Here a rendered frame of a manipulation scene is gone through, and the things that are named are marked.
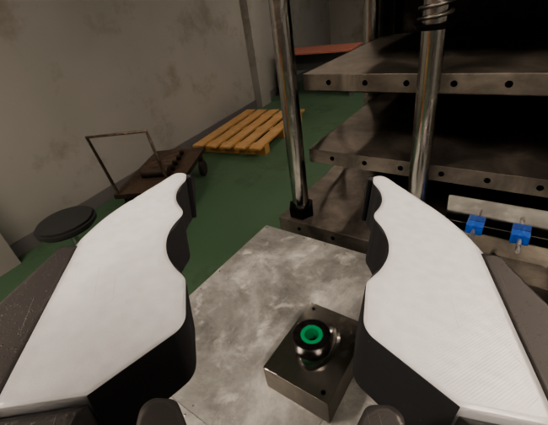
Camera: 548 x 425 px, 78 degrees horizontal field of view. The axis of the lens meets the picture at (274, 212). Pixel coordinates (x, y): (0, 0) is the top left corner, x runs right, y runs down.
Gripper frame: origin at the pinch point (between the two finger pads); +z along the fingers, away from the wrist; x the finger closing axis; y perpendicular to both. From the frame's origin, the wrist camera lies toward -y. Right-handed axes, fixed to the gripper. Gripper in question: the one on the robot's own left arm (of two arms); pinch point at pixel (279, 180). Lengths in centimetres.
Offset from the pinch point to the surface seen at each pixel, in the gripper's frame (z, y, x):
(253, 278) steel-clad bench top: 65, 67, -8
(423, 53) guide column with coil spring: 79, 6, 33
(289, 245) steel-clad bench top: 80, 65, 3
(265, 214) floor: 225, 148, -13
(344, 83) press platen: 95, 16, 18
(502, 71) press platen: 75, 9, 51
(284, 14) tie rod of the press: 98, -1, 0
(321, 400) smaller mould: 24, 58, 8
